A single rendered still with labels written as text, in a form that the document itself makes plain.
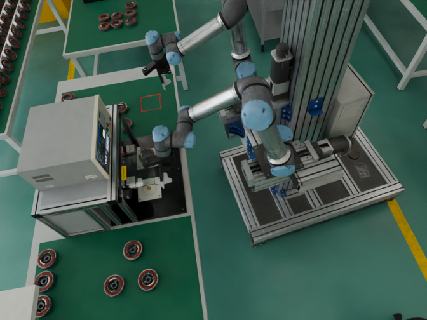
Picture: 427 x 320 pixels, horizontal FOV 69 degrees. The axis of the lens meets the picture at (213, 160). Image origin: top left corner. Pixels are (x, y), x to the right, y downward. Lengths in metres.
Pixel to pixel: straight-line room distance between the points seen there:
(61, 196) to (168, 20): 2.10
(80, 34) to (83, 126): 1.84
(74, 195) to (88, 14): 2.33
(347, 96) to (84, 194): 1.51
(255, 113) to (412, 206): 2.15
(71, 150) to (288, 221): 1.61
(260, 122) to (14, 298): 1.25
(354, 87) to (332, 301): 1.54
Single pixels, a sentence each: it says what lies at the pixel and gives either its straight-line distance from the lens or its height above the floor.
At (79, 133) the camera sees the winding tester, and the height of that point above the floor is 1.32.
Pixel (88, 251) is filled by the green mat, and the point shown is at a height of 0.75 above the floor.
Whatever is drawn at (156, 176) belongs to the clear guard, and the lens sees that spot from 1.76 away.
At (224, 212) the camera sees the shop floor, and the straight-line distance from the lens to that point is 2.75.
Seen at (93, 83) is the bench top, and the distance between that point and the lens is 2.90.
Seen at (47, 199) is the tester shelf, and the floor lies 1.11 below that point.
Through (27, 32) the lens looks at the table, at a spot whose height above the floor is 0.75.
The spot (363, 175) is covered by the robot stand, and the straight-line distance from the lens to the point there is 2.83.
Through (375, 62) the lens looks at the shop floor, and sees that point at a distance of 4.10.
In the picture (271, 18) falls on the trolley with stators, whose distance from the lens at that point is 4.23.
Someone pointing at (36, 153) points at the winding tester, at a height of 1.32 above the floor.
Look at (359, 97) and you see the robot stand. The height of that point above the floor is 1.23.
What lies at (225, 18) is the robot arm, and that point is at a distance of 1.65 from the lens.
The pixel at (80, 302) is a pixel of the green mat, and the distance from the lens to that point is 2.01.
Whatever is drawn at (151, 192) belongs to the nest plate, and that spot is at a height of 0.78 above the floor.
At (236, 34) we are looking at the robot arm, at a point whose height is 1.43.
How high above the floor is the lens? 2.54
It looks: 58 degrees down
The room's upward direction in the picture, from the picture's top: 10 degrees counter-clockwise
